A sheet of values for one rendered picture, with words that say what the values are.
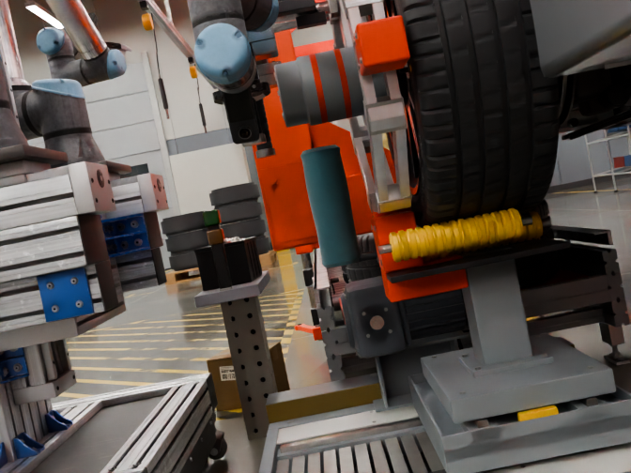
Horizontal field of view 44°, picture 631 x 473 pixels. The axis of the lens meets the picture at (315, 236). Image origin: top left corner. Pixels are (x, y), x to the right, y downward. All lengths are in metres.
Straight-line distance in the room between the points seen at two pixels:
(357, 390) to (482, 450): 0.68
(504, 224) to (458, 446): 0.41
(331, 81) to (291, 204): 0.59
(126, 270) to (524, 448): 1.00
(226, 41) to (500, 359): 0.86
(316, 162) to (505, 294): 0.48
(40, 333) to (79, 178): 0.35
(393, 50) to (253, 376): 1.24
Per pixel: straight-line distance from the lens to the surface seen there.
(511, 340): 1.60
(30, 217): 1.45
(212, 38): 1.09
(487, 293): 1.58
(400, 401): 2.02
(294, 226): 2.04
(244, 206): 10.00
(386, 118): 1.33
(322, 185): 1.66
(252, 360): 2.23
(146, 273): 1.90
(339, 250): 1.66
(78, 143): 1.96
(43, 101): 2.00
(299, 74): 1.55
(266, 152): 1.74
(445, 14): 1.31
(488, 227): 1.47
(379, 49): 1.25
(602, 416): 1.51
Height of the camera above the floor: 0.62
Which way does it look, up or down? 2 degrees down
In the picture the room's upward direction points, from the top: 11 degrees counter-clockwise
